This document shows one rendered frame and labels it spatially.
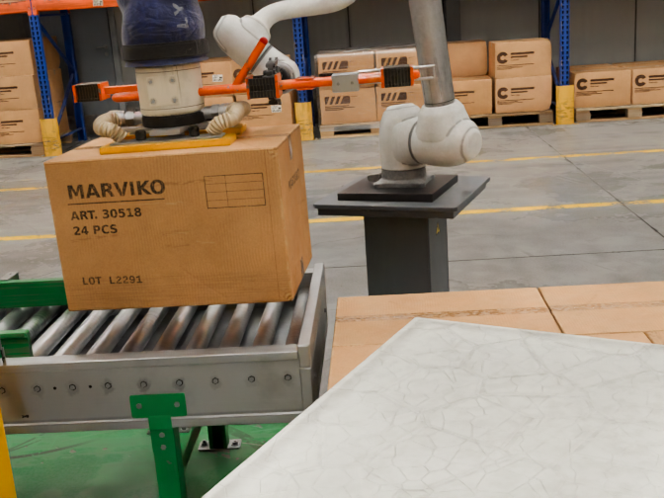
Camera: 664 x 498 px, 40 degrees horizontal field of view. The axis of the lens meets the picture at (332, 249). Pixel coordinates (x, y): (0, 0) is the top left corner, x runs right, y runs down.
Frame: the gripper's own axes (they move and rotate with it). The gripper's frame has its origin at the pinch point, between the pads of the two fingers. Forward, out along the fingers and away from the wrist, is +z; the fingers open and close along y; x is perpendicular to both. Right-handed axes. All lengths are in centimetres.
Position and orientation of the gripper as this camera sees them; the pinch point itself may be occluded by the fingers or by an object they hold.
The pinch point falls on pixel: (270, 85)
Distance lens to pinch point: 242.1
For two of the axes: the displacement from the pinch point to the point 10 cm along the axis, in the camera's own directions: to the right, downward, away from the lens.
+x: -10.0, 0.5, 0.6
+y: 0.7, 9.6, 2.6
